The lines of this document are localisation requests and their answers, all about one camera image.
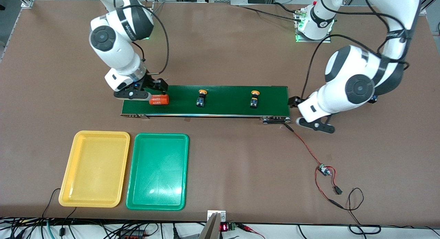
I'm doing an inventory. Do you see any yellow plastic tray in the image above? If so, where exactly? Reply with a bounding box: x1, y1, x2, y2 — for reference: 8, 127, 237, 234
58, 130, 131, 208

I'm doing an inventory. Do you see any red black conveyor power cable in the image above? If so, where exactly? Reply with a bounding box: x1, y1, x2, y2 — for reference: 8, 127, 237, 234
284, 123, 323, 168

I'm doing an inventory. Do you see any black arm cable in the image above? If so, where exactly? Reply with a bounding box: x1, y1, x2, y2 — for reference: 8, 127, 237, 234
302, 0, 411, 99
119, 5, 169, 75

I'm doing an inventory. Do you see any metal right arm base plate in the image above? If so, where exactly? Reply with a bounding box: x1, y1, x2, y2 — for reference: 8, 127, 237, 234
143, 1, 154, 39

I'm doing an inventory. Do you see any aluminium stand bracket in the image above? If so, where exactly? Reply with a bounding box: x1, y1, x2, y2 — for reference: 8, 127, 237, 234
207, 210, 227, 239

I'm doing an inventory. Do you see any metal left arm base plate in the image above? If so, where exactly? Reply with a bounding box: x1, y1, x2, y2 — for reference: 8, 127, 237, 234
295, 9, 332, 43

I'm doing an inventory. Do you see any red clip lead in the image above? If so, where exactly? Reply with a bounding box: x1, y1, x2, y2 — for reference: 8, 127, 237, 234
239, 224, 266, 239

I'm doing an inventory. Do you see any orange 4680 cylinder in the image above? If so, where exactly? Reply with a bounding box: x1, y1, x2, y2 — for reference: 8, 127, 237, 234
149, 94, 170, 106

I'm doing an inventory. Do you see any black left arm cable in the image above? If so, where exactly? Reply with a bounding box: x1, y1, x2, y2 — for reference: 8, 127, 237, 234
302, 0, 411, 99

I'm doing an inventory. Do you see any yellow cap push button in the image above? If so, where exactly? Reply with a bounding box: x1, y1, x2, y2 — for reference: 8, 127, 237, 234
249, 90, 261, 109
196, 90, 208, 108

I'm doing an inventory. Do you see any red black lead wire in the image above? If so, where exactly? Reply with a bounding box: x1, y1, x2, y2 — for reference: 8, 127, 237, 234
315, 166, 344, 209

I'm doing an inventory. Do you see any black braided cable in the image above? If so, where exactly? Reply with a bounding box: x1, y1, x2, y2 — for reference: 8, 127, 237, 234
237, 5, 299, 21

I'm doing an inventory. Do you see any green plastic tray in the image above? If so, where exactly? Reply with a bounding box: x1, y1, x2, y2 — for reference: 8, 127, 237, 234
125, 133, 189, 211

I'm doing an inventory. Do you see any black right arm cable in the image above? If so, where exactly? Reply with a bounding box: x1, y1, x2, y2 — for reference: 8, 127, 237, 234
119, 5, 169, 75

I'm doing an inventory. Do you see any black power strip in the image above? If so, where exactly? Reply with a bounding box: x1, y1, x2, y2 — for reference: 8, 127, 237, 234
119, 229, 146, 239

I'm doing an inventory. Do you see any green belt conveyor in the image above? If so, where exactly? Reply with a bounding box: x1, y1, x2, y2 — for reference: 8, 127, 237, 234
120, 84, 292, 125

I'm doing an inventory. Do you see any thin black looped cable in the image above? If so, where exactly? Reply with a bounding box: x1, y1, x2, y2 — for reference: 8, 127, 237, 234
348, 187, 382, 235

